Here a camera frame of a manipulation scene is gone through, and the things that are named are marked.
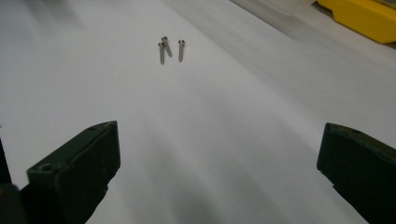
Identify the yellow black parts organizer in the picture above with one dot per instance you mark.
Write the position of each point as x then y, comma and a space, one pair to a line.
361, 18

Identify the small silver screw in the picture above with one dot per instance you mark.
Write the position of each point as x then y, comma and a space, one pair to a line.
167, 47
161, 53
181, 50

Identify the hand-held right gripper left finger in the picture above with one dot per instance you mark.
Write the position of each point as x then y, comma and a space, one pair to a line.
77, 168

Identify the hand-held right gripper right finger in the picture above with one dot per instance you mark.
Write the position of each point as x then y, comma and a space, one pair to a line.
361, 168

